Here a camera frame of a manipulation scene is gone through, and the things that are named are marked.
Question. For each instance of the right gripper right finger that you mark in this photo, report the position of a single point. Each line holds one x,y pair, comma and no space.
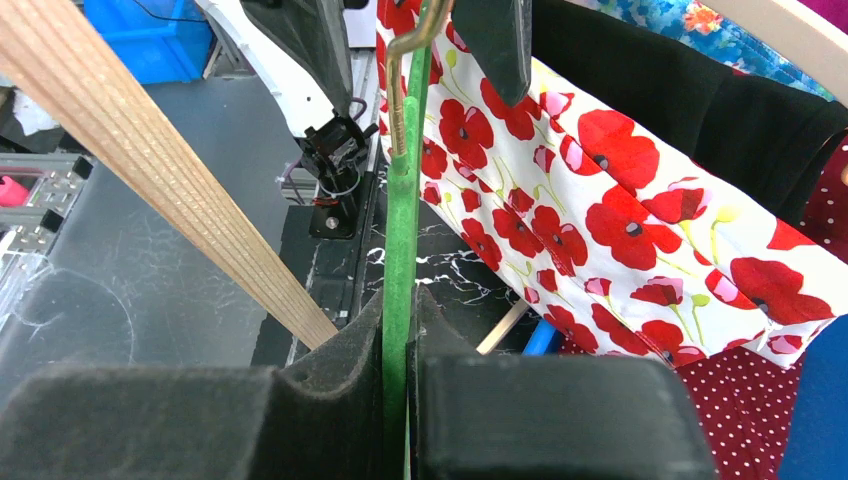
543,417

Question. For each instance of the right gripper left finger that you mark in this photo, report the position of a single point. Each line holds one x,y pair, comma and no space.
319,418

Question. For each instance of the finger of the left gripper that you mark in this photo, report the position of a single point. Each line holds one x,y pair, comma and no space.
499,36

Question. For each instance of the green velvet hanger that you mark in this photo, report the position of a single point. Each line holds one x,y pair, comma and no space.
401,265

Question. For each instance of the red polka dot skirt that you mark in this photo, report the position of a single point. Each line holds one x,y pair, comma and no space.
745,405

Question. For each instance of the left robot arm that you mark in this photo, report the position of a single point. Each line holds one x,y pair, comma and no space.
299,50

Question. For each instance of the cream wooden hanger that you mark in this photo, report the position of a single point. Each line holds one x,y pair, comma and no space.
797,33

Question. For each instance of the blue floral garment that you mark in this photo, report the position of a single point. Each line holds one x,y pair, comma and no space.
708,32

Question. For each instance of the white red poppy garment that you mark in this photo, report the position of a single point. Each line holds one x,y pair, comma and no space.
614,237

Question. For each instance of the black garment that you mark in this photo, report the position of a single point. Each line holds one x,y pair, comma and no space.
769,140

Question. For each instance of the magenta garment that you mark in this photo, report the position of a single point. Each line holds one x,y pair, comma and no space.
829,9

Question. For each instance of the blue plastic bin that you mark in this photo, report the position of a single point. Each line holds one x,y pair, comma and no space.
817,447

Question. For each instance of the wooden clothes rack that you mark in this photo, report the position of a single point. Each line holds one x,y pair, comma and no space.
54,54

